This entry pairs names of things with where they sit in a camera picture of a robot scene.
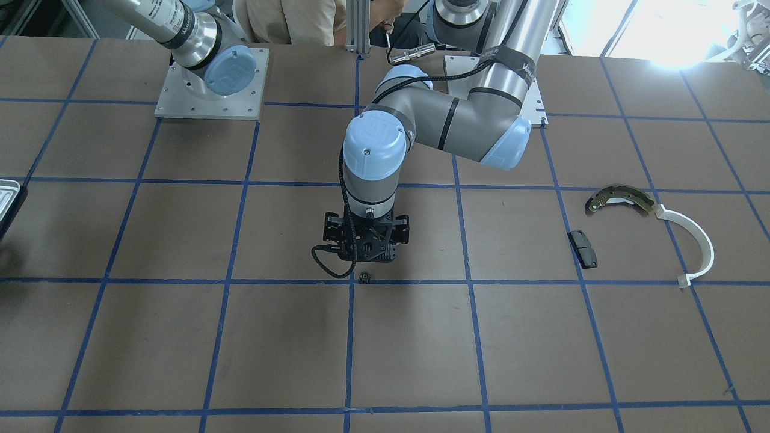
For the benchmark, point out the aluminium frame post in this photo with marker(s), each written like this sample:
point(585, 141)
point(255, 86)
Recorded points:
point(357, 27)

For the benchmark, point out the dark grey brake pad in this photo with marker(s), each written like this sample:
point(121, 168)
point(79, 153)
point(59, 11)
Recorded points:
point(583, 249)

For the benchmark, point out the seated person beige shirt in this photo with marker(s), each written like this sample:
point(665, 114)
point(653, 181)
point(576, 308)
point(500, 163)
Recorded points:
point(316, 23)

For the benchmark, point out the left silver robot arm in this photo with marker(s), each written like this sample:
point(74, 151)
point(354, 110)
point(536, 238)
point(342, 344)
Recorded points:
point(486, 126)

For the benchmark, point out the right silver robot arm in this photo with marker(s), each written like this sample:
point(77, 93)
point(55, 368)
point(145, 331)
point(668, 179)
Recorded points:
point(200, 38)

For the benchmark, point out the silver cylindrical connector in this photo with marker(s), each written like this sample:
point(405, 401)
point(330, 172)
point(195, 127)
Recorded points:
point(408, 55)

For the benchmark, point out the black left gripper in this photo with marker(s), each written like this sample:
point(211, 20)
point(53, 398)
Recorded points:
point(332, 227)

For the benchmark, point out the olive metal brake shoe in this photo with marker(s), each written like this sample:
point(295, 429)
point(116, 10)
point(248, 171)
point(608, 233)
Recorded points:
point(619, 194)

